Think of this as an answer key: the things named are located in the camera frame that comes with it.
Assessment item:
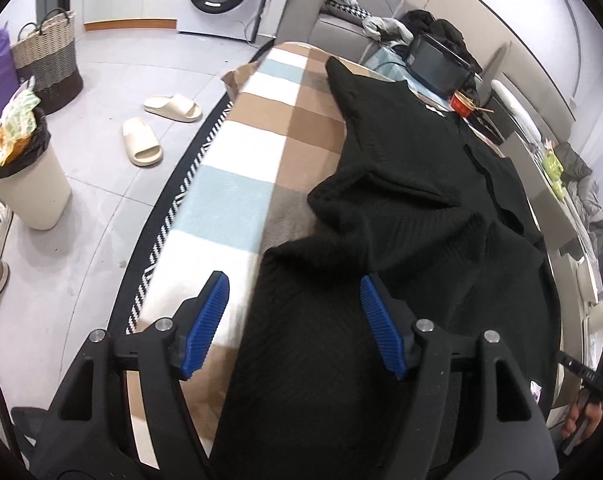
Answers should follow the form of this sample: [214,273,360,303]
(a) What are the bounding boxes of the beige trash bin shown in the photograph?
[0,77,73,231]

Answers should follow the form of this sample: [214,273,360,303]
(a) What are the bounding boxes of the white washing machine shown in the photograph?
[176,0,277,42]

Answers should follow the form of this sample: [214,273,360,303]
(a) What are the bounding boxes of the person's right hand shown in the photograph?
[561,402,603,440]

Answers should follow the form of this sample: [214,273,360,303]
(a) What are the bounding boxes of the pile of black clothes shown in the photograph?
[399,10,483,74]

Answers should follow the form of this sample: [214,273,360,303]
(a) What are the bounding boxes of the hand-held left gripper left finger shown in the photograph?
[36,270,231,477]

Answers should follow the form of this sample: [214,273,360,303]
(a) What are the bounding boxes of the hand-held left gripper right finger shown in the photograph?
[359,272,558,477]

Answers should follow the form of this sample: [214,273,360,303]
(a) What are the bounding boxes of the white padded board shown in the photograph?
[491,80,548,147]

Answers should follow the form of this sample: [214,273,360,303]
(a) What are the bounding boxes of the black cooking pot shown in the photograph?
[406,34,475,96]

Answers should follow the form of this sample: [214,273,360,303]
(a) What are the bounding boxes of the light blue side table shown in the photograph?
[364,45,413,81]

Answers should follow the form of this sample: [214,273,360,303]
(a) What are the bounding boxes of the beige cabinet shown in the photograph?
[501,125,603,303]

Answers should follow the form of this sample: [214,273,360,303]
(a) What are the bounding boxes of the beige slipper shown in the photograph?
[122,117,163,167]
[144,94,203,123]

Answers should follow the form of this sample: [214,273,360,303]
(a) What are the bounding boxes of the small grey garment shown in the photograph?
[364,12,415,44]

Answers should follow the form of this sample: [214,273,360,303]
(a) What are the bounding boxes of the green plush toy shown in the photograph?
[541,152,568,199]

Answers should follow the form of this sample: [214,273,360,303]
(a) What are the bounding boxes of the grey jacket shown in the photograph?
[554,142,603,232]

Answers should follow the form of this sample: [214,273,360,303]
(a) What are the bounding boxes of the black knit sweater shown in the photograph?
[208,56,562,480]

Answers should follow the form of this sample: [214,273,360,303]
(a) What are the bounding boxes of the grey sofa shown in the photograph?
[276,0,482,72]

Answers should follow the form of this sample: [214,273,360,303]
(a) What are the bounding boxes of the woven laundry basket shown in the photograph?
[10,8,84,116]

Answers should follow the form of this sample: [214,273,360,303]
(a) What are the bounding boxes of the red bowl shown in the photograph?
[451,91,480,117]

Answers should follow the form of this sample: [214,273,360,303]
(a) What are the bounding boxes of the checkered plaid blanket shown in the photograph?
[126,42,537,456]

